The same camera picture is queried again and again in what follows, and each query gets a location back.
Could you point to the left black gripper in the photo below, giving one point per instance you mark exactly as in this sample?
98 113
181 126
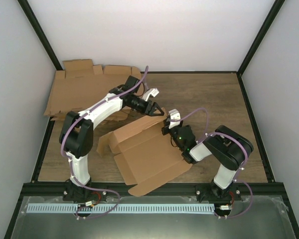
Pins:
151 109

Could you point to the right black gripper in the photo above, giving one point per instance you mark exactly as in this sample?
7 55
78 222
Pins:
167 124

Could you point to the brown cardboard box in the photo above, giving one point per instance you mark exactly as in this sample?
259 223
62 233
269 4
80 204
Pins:
145 158

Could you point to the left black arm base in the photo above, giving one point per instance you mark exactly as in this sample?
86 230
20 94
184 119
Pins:
80 194

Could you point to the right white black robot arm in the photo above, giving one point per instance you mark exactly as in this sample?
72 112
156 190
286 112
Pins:
228 147

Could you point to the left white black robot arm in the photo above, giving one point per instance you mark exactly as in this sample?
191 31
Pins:
77 133

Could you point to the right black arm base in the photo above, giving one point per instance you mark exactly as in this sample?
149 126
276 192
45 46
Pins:
213 194

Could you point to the stack of flat cardboard blanks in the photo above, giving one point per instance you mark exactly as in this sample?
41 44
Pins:
82 84

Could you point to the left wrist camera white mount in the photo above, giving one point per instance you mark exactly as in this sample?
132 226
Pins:
150 93

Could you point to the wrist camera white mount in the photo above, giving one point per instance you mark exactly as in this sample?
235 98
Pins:
150 93
174 115

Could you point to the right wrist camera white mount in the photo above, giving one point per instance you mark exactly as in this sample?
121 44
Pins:
174 115

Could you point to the black aluminium frame rail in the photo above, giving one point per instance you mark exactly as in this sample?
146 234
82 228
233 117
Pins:
168 189

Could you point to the grey metal base plate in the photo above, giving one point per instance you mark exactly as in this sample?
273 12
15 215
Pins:
259 217

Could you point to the light blue slotted cable duct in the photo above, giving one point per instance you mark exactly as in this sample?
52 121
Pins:
69 208

